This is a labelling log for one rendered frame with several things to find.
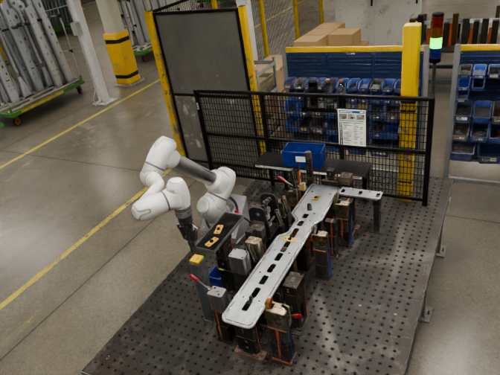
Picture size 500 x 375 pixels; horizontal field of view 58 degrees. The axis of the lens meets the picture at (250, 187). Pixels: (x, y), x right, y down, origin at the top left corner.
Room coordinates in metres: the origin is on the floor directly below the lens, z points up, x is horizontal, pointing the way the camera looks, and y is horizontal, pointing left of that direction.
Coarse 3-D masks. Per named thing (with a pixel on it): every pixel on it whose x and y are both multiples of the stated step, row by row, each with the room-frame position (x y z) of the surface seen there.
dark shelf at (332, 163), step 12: (264, 156) 3.31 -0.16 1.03; (276, 156) 3.28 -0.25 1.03; (276, 168) 3.11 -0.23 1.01; (288, 168) 3.06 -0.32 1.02; (300, 168) 3.02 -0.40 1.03; (312, 168) 2.99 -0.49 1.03; (324, 168) 2.96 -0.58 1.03; (336, 168) 2.93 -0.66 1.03; (348, 168) 2.90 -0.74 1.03; (360, 168) 2.87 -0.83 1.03
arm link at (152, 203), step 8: (152, 176) 2.33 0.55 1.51; (160, 176) 2.34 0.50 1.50; (152, 184) 2.28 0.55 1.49; (160, 184) 2.20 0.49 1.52; (152, 192) 2.09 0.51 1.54; (160, 192) 1.94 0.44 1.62; (144, 200) 1.88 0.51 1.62; (152, 200) 1.88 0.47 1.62; (160, 200) 1.88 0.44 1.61; (136, 208) 1.85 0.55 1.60; (144, 208) 1.85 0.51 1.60; (152, 208) 1.85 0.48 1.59; (160, 208) 1.86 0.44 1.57; (168, 208) 1.89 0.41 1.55; (136, 216) 1.84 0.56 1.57; (144, 216) 1.84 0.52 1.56; (152, 216) 1.85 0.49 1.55
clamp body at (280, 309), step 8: (272, 304) 1.64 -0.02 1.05; (280, 304) 1.62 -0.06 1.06; (272, 312) 1.58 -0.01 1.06; (280, 312) 1.57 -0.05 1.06; (288, 312) 1.60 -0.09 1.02; (272, 320) 1.58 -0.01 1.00; (280, 320) 1.56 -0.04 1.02; (288, 320) 1.56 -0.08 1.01; (272, 328) 1.59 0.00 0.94; (280, 328) 1.57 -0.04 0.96; (288, 328) 1.57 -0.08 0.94; (272, 336) 1.60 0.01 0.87; (280, 336) 1.58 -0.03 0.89; (288, 336) 1.58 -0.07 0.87; (272, 344) 1.60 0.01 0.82; (280, 344) 1.58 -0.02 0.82; (288, 344) 1.57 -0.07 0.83; (272, 352) 1.60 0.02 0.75; (280, 352) 1.58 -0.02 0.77; (288, 352) 1.55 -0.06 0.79; (296, 352) 1.61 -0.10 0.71; (280, 360) 1.58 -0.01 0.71; (288, 360) 1.56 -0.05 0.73
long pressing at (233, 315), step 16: (320, 192) 2.68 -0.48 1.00; (304, 208) 2.51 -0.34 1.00; (320, 208) 2.48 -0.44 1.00; (304, 224) 2.34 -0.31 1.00; (304, 240) 2.18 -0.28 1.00; (272, 256) 2.07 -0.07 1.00; (288, 256) 2.05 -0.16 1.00; (256, 272) 1.96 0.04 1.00; (272, 272) 1.93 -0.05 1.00; (240, 288) 1.85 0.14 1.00; (272, 288) 1.81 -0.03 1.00; (240, 304) 1.73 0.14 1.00; (256, 304) 1.71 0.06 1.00; (224, 320) 1.64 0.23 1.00; (240, 320) 1.62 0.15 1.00; (256, 320) 1.61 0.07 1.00
